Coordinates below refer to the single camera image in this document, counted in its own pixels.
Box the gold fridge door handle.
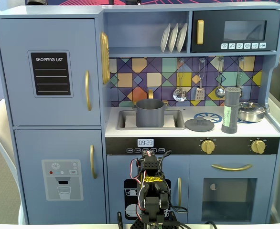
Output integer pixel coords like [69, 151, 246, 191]
[85, 70, 92, 112]

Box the dark microwave door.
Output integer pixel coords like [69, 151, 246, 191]
[192, 9, 280, 53]

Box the gold dishwasher handle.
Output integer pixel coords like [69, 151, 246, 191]
[177, 177, 183, 207]

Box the white toy plate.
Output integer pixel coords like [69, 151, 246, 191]
[168, 23, 179, 53]
[176, 23, 188, 52]
[160, 23, 171, 53]

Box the steel pot with lid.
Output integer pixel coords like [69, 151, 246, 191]
[237, 101, 270, 123]

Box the metal skimmer spoon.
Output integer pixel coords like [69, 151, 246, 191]
[172, 59, 187, 103]

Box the black shopping list board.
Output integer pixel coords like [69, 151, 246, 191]
[27, 50, 74, 98]

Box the gold freezer door handle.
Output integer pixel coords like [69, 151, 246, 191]
[89, 144, 97, 179]

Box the gray plastic pot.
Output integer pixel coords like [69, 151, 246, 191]
[132, 99, 167, 128]

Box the blue dishwasher door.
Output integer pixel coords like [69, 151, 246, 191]
[106, 155, 190, 224]

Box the red white black cable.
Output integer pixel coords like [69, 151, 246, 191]
[129, 158, 146, 210]

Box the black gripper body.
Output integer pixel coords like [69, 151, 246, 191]
[140, 151, 160, 176]

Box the blue toy kitchen unit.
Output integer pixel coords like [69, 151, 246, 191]
[0, 2, 280, 225]

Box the metal ladle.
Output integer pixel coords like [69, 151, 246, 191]
[215, 58, 226, 99]

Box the gold stove knob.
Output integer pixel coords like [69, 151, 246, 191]
[251, 139, 265, 154]
[201, 139, 215, 155]

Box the gold toy phone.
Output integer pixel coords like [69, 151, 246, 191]
[100, 31, 110, 85]

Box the gold oven handle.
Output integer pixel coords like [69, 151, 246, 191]
[211, 164, 253, 172]

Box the gold microwave handle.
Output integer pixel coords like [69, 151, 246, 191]
[196, 20, 205, 45]

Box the blue freezer door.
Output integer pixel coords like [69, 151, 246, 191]
[14, 129, 107, 225]

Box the blue fridge door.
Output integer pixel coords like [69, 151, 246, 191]
[0, 18, 102, 126]

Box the metal slotted spatula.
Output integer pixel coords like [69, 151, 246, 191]
[194, 59, 205, 102]

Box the gray salt shaker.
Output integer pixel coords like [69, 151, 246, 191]
[221, 87, 240, 134]

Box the metal hanging utensil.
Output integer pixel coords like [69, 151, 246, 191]
[235, 58, 245, 97]

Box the blue oven door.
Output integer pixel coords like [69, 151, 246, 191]
[189, 155, 277, 224]

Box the gray pot lid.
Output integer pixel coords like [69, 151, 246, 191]
[184, 116, 215, 132]

